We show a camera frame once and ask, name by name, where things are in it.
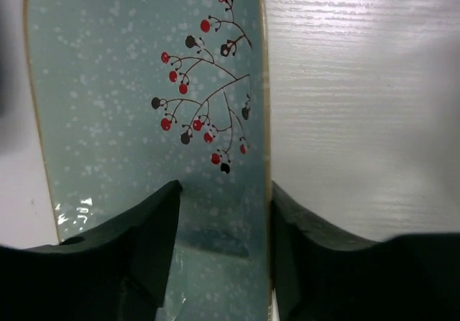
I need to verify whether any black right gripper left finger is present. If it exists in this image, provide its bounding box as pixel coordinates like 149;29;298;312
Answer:
1;181;180;320

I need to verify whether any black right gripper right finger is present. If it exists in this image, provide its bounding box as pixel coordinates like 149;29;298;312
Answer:
271;185;459;320

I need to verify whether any pale green plate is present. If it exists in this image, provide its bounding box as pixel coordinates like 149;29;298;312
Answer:
24;0;271;320

